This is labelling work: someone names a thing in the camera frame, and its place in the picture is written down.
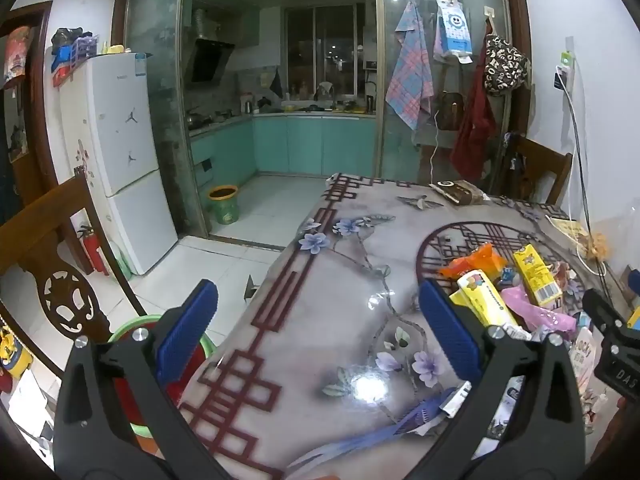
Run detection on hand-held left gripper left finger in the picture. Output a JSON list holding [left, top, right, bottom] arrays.
[[54, 279, 221, 480]]

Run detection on white refrigerator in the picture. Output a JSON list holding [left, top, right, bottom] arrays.
[[59, 52, 179, 277]]

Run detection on red fire extinguisher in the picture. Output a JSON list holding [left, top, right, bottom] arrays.
[[77, 225, 111, 277]]

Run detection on black range hood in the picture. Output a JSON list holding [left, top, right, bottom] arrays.
[[182, 37, 236, 84]]

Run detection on white charging cable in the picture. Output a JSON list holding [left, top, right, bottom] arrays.
[[565, 87, 611, 277]]

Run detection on red apron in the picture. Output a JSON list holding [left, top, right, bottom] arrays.
[[449, 35, 502, 182]]

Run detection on wall charger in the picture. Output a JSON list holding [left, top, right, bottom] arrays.
[[553, 50, 577, 95]]

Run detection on black bag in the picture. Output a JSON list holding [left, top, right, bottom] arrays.
[[52, 27, 84, 52]]

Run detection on teal kitchen cabinets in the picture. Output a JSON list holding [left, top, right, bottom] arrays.
[[189, 112, 377, 192]]

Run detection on pink red snack packet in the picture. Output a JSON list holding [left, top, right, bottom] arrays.
[[569, 327, 602, 402]]

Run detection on orange snack packet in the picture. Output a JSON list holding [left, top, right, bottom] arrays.
[[438, 243, 509, 282]]

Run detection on yellow cartoon toy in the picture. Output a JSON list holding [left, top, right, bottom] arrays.
[[0, 327, 34, 382]]

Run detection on plain wooden chair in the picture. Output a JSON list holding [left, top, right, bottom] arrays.
[[492, 132, 574, 207]]

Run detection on blue cardboard box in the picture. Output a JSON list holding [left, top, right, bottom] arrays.
[[624, 269, 640, 332]]

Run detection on carved wooden chair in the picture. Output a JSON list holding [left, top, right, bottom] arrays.
[[0, 167, 147, 377]]

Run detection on kitchen window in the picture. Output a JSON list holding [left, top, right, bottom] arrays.
[[284, 4, 367, 99]]

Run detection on yellow barcode carton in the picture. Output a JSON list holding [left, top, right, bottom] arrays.
[[512, 243, 564, 309]]

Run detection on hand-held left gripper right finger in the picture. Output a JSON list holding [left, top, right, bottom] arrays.
[[419, 279, 587, 480]]

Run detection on plaid towel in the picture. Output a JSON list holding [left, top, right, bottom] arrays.
[[385, 0, 435, 132]]

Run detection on white crumpled wrapper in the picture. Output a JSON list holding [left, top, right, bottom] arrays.
[[439, 381, 474, 419]]

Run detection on green yellow bucket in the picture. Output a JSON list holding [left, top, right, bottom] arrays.
[[207, 184, 240, 226]]

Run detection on red wall hanging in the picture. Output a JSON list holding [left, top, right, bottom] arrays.
[[3, 26, 34, 90]]

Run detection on yellow white carton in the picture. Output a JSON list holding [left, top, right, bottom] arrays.
[[449, 269, 532, 342]]

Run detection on small colourful wrapper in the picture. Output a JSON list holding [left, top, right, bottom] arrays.
[[550, 262, 584, 302]]

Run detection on yellow paper booklet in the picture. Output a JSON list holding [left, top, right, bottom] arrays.
[[545, 215, 592, 242]]

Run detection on brown patterned bag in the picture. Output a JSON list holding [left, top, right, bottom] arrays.
[[482, 32, 532, 97]]

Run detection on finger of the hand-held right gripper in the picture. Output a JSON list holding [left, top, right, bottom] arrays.
[[582, 287, 630, 347]]

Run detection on blue plastic basket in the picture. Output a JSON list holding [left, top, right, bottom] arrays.
[[50, 35, 100, 70]]

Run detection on blue white hanging pouch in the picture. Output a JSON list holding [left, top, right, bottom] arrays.
[[433, 0, 474, 64]]

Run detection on blue plastic wrapper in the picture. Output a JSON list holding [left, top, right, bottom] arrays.
[[280, 391, 453, 472]]

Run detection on small brown bag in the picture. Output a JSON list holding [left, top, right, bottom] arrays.
[[436, 91, 467, 132]]

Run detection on pink plastic bag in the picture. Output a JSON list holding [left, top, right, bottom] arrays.
[[500, 285, 579, 334]]

